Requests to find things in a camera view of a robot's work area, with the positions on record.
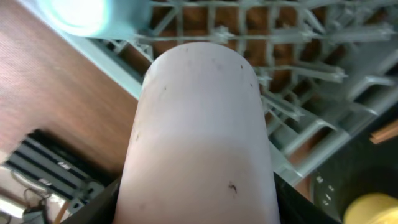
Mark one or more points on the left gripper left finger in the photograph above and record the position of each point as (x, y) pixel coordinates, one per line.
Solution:
(100, 210)

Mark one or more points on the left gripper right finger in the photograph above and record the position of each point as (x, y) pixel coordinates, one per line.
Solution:
(294, 208)

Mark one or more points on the yellow bowl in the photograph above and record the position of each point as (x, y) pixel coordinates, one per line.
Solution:
(374, 208)

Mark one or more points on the pink plastic cup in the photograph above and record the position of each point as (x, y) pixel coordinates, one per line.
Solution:
(198, 150)

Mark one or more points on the blue plastic cup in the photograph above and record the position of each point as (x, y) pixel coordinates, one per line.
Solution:
(101, 19)

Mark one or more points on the grey plastic dishwasher rack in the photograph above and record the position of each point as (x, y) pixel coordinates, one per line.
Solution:
(321, 65)

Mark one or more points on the round black tray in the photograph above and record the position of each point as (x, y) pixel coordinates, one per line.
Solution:
(359, 168)

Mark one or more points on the black aluminium frame rail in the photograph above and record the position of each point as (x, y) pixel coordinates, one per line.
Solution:
(52, 166)

